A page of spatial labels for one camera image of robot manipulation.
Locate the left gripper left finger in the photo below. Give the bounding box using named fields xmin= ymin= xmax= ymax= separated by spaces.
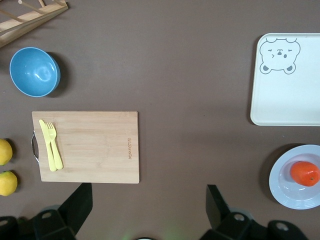
xmin=32 ymin=183 xmax=94 ymax=240

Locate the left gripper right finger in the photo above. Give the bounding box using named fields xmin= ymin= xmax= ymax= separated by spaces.
xmin=199 ymin=184 xmax=253 ymax=240

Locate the lavender round plate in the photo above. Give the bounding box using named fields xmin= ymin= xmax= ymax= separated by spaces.
xmin=268 ymin=144 xmax=320 ymax=210

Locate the orange fruit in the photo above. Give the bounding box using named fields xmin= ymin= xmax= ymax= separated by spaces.
xmin=289 ymin=160 xmax=320 ymax=188

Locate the yellow plastic fork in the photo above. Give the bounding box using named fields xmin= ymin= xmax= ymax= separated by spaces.
xmin=38 ymin=119 xmax=58 ymax=173
xmin=45 ymin=121 xmax=64 ymax=171

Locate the wooden cutting board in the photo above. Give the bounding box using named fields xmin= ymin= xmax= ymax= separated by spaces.
xmin=30 ymin=110 xmax=140 ymax=185

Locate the yellow lemon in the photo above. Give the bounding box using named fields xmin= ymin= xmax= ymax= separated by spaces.
xmin=0 ymin=138 xmax=13 ymax=166
xmin=0 ymin=170 xmax=19 ymax=197

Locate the cream bear print tray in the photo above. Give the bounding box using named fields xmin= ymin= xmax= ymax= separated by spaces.
xmin=250 ymin=32 xmax=320 ymax=127

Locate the blue bowl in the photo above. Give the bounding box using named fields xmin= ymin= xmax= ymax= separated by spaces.
xmin=9 ymin=46 xmax=61 ymax=98

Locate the wooden peg drying rack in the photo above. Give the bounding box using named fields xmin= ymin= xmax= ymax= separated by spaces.
xmin=0 ymin=0 xmax=70 ymax=50

